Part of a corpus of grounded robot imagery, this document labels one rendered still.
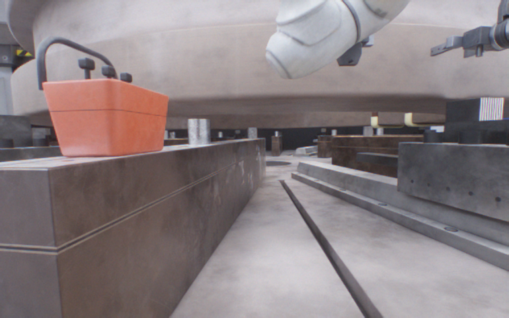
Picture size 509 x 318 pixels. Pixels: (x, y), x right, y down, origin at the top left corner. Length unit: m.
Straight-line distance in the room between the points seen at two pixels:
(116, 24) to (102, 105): 1.04
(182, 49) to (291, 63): 0.63
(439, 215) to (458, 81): 0.53
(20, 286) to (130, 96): 0.30
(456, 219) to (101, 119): 1.16
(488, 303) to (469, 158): 0.42
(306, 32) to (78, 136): 0.43
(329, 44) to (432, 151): 0.72
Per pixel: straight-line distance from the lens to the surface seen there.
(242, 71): 0.98
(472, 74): 1.36
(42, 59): 0.56
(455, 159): 1.09
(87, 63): 0.54
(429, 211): 1.28
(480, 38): 0.98
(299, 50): 0.51
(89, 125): 0.49
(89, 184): 0.42
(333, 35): 0.53
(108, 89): 0.47
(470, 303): 0.86
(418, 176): 1.19
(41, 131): 3.75
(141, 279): 0.56
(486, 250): 1.11
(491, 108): 1.24
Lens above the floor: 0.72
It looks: 6 degrees down
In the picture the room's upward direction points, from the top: 1 degrees counter-clockwise
